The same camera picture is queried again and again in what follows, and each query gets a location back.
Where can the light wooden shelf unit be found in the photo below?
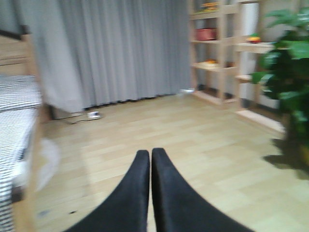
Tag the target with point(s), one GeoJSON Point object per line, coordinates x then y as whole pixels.
{"type": "Point", "coordinates": [230, 44]}

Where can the red box on shelf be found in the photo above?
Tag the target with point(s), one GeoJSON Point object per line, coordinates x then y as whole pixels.
{"type": "Point", "coordinates": [207, 34]}

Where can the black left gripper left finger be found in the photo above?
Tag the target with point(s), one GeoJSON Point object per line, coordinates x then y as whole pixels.
{"type": "Point", "coordinates": [126, 208]}

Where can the wooden bed frame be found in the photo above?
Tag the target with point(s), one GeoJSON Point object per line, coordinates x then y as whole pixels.
{"type": "Point", "coordinates": [17, 58]}

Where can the white floor power strip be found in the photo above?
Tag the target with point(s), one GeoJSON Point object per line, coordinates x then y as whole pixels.
{"type": "Point", "coordinates": [93, 115]}

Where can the black white checkered bedding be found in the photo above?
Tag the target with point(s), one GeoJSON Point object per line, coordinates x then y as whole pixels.
{"type": "Point", "coordinates": [20, 97]}

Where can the grey pleated curtain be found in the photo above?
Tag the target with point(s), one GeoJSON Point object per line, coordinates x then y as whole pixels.
{"type": "Point", "coordinates": [96, 52]}

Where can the colourful toy on shelf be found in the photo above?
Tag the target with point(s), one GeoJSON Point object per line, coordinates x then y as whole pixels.
{"type": "Point", "coordinates": [254, 38]}

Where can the green potted plant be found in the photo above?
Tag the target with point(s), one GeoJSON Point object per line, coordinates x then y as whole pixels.
{"type": "Point", "coordinates": [285, 74]}

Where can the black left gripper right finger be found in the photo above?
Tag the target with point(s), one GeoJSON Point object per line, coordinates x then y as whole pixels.
{"type": "Point", "coordinates": [178, 207]}

